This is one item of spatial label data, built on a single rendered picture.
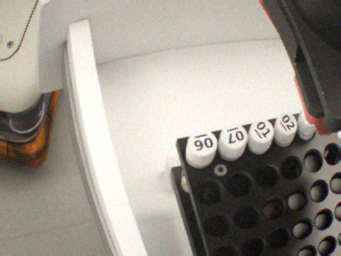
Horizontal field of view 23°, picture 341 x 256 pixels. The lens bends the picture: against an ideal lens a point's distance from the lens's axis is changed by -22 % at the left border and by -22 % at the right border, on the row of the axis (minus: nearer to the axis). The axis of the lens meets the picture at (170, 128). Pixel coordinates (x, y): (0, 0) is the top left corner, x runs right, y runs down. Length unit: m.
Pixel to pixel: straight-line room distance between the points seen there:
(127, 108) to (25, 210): 0.89
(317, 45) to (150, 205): 0.20
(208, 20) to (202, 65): 0.03
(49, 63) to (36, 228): 0.88
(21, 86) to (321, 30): 0.89
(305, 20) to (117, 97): 0.22
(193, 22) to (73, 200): 0.90
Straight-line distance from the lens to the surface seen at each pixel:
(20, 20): 1.23
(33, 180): 1.41
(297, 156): 0.44
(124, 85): 0.52
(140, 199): 0.50
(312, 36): 0.32
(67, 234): 1.38
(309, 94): 0.33
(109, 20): 0.49
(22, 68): 1.18
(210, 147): 0.43
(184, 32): 0.52
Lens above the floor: 1.29
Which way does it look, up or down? 63 degrees down
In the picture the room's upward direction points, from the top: 10 degrees clockwise
